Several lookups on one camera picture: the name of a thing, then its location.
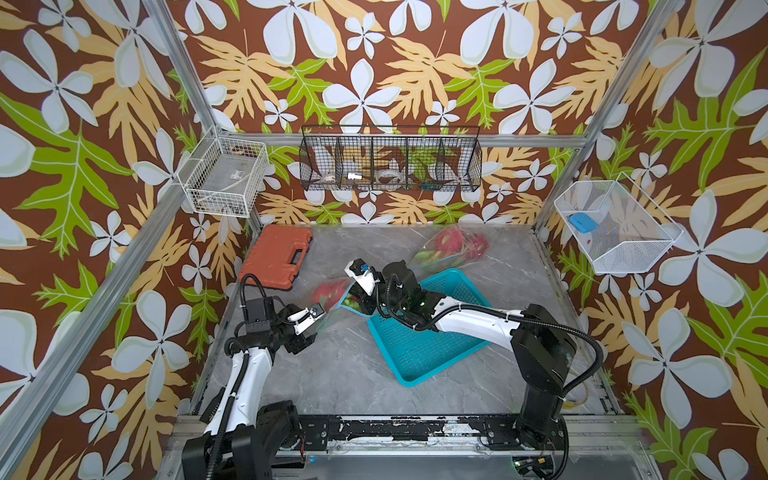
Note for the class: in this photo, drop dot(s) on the teal plastic basket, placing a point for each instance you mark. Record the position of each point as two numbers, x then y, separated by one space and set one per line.
432 336

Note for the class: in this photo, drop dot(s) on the blue object in basket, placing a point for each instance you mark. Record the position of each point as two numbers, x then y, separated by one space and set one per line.
582 223

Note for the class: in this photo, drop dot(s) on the red plastic tool case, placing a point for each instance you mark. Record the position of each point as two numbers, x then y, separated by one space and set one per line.
277 256

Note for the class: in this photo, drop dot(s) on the black wire basket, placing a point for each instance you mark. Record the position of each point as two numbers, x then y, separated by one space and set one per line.
393 158

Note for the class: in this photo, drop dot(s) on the yellow tape roll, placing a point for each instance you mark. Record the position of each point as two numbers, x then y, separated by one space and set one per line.
581 399

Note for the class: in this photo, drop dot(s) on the dragon fruit bag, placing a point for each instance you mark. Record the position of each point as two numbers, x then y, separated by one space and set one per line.
444 250
331 294
475 246

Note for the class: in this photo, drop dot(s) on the white wire basket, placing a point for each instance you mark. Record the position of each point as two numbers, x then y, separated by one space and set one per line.
222 175
634 232

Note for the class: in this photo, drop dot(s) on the black mounting base rail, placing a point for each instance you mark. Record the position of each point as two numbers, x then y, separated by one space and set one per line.
498 432

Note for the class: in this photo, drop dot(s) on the zip-top bag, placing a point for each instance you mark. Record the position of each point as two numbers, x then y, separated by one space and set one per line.
344 303
426 272

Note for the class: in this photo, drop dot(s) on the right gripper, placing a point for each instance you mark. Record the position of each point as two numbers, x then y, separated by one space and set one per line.
363 298

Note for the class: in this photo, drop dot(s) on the white wire basket left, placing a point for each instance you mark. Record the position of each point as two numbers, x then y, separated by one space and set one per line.
222 175

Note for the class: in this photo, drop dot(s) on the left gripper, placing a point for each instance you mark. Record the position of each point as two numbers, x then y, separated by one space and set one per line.
298 341

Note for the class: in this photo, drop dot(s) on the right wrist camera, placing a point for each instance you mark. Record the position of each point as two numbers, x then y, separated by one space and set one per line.
364 276

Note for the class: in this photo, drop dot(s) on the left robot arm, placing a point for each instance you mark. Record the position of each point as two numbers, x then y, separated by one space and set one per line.
242 437

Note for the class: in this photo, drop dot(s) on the white wire basket right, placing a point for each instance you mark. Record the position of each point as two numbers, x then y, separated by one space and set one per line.
634 232

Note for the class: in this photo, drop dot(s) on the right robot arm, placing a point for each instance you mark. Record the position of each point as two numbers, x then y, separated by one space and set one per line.
552 358

